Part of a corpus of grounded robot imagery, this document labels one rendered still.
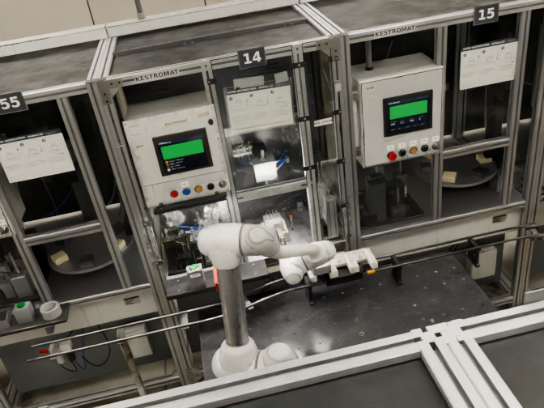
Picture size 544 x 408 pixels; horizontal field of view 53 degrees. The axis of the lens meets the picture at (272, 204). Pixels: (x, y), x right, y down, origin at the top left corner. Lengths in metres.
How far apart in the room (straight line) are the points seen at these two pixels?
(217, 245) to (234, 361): 0.54
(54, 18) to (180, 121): 3.77
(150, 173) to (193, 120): 0.34
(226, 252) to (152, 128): 0.72
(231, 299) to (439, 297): 1.21
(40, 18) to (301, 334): 4.42
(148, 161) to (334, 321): 1.24
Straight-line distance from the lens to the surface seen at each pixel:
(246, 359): 2.48
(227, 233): 2.21
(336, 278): 2.95
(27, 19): 6.26
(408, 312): 2.98
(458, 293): 3.11
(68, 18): 6.19
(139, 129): 2.60
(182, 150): 2.61
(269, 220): 3.10
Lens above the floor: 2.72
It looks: 31 degrees down
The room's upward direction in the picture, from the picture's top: 9 degrees counter-clockwise
